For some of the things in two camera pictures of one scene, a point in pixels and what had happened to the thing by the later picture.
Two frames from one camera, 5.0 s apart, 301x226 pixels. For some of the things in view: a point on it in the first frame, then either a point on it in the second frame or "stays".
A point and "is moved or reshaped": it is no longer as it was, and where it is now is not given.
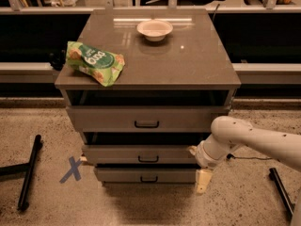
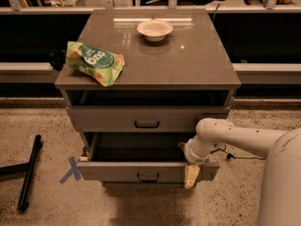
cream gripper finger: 202,177 to 191,174
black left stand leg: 23,169 stays
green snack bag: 103,67 stays
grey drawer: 138,154 is moved or reshaped
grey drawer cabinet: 146,126 stays
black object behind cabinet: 57,58 stays
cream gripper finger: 193,150 to 182,146
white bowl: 154,29 stays
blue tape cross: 73,166 stays
